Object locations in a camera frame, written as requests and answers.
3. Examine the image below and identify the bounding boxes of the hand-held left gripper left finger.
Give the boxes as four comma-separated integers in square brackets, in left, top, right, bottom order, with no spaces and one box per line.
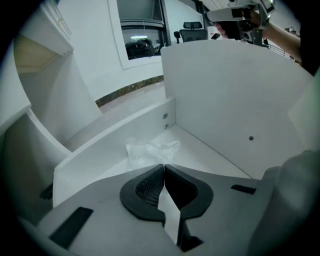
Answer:
[36,163,181,256]

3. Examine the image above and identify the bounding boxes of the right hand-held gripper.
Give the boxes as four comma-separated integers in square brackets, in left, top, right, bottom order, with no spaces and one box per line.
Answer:
[204,0,276,46]

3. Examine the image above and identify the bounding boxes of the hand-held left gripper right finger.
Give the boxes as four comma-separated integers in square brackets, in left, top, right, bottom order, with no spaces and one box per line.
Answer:
[163,163,266,254]

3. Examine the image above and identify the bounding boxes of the clear plastic item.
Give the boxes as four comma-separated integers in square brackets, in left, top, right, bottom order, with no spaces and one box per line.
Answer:
[124,137,181,173]

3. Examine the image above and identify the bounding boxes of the person's right forearm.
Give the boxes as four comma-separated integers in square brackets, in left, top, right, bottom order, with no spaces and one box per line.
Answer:
[249,9,304,64]

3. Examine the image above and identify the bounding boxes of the person's right hand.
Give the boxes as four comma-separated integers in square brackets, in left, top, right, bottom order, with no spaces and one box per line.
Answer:
[214,21,235,40]

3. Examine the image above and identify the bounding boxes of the black office chair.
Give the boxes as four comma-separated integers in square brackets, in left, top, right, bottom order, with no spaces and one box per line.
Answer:
[173,21,210,45]

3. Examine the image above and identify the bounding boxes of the black shirt sleeve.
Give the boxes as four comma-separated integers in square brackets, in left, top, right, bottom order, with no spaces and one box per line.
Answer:
[297,0,320,77]

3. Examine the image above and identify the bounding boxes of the dark glass window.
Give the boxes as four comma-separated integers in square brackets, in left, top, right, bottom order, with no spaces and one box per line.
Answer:
[115,0,172,61]

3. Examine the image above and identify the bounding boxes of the white wall cabinet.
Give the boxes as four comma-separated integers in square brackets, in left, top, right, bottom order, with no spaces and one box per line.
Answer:
[11,0,75,74]

